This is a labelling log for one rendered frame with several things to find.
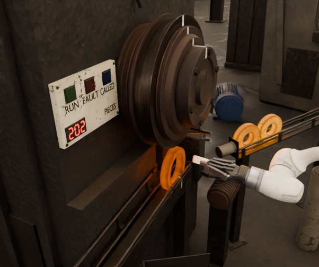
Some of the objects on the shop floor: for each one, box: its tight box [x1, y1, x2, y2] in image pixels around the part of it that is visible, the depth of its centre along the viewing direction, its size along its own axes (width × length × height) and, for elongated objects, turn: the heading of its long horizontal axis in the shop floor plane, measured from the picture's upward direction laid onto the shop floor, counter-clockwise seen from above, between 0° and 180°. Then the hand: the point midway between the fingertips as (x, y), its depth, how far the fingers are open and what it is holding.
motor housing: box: [206, 179, 241, 267], centre depth 177 cm, size 13×22×54 cm, turn 154°
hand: (200, 160), depth 140 cm, fingers closed
